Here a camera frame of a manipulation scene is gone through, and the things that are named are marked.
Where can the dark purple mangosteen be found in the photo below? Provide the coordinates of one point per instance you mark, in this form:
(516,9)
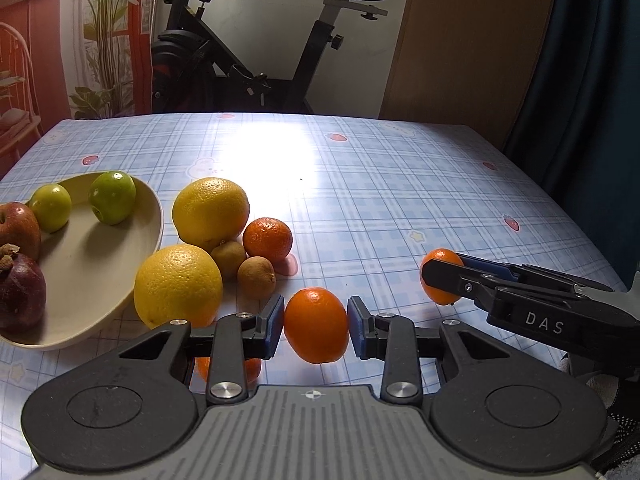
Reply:
(20,292)

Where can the large green apple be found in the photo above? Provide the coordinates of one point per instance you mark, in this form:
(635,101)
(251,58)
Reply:
(112,197)

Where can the smooth orange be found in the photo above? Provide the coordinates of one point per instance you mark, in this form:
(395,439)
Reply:
(442,294)
(316,325)
(252,369)

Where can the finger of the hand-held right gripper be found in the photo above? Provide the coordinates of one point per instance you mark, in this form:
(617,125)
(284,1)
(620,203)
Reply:
(450,275)
(492,267)

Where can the dark blue curtain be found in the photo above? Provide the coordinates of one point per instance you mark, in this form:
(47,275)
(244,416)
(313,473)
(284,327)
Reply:
(590,110)

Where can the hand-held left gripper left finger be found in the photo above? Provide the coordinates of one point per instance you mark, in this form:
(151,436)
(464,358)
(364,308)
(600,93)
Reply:
(276,327)

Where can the brown longan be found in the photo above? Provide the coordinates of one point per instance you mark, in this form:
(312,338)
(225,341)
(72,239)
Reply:
(227,258)
(256,276)

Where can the large yellow orange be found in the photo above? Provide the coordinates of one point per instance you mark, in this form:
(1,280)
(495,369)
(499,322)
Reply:
(210,212)
(177,285)

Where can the small green apple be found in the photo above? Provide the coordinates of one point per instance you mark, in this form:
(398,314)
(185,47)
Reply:
(50,207)

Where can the beige plate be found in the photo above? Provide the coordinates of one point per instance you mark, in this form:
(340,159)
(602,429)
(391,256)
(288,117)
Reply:
(90,270)

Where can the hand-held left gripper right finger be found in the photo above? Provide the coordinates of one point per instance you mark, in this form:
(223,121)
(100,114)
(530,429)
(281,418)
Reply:
(356,330)

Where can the bumpy orange mandarin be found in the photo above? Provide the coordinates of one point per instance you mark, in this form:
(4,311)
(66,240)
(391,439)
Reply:
(267,239)

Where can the black exercise bike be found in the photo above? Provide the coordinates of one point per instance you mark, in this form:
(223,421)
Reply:
(200,60)

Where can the red apple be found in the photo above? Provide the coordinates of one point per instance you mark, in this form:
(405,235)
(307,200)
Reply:
(17,230)

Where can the wooden cabinet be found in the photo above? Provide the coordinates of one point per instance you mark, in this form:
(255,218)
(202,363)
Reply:
(475,35)

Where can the person's right hand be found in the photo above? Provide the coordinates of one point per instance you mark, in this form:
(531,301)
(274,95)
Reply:
(625,410)

